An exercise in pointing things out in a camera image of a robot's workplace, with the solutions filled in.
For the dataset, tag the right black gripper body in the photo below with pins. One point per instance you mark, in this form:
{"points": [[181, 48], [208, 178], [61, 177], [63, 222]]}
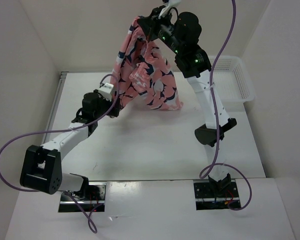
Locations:
{"points": [[160, 28]]}

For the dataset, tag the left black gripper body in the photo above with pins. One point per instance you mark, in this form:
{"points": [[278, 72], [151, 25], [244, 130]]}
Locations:
{"points": [[104, 105]]}

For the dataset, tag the pink shark print shorts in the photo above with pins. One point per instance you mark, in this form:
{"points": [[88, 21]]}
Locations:
{"points": [[140, 70]]}

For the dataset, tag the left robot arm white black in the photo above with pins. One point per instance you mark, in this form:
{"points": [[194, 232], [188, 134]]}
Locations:
{"points": [[42, 166]]}

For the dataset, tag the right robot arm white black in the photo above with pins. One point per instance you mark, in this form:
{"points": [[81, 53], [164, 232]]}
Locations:
{"points": [[182, 39]]}

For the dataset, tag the white plastic basket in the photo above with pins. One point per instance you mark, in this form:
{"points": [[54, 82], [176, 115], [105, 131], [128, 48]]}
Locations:
{"points": [[233, 83]]}

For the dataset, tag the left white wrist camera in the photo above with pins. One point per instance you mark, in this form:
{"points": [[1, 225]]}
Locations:
{"points": [[106, 90]]}

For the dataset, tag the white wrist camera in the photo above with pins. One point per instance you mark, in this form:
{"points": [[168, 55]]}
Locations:
{"points": [[168, 4], [106, 90]]}

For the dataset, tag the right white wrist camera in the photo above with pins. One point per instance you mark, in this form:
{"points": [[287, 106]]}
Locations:
{"points": [[168, 4]]}

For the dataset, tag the aluminium table edge rail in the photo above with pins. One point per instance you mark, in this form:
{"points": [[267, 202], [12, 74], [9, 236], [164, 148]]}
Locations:
{"points": [[42, 138]]}

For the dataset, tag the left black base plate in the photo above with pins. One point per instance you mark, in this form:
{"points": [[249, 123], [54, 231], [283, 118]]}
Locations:
{"points": [[96, 193]]}

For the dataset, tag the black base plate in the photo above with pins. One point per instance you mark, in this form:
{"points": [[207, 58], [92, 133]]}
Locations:
{"points": [[203, 191], [96, 193]]}

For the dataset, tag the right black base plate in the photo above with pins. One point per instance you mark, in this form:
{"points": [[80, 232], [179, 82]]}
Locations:
{"points": [[203, 191]]}

